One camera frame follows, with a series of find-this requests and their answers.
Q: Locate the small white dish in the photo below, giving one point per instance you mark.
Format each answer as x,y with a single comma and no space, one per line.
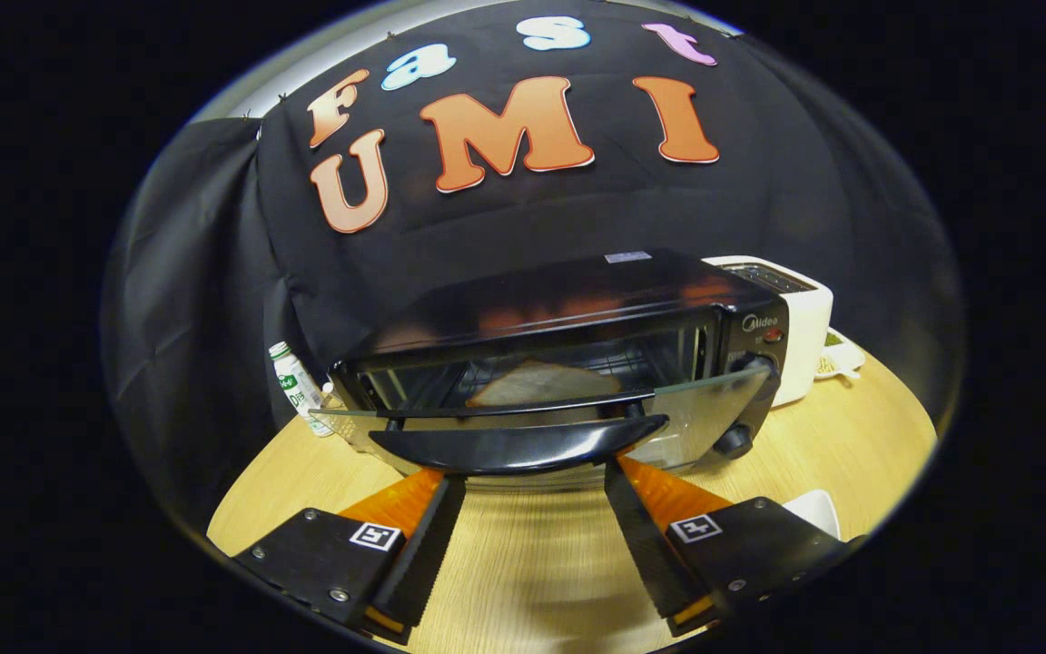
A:
845,363

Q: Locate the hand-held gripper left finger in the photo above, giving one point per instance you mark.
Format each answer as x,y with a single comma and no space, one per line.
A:
428,563

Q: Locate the white pop-up toaster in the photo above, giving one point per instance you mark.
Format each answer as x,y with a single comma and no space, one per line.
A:
809,345

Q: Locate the white rectangular plate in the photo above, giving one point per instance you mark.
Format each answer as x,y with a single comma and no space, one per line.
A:
818,513

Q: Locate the lettuce sandwich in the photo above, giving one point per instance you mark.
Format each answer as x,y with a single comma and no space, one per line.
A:
541,383

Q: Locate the black backdrop cloth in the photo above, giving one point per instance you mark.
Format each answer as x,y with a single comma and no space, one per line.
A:
214,318

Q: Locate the black toaster oven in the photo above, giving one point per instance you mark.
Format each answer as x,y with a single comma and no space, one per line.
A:
577,291

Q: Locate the white bottle green label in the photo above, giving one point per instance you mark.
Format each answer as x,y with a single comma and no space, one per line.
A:
296,386

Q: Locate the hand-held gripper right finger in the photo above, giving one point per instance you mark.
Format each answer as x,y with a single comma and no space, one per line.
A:
641,545

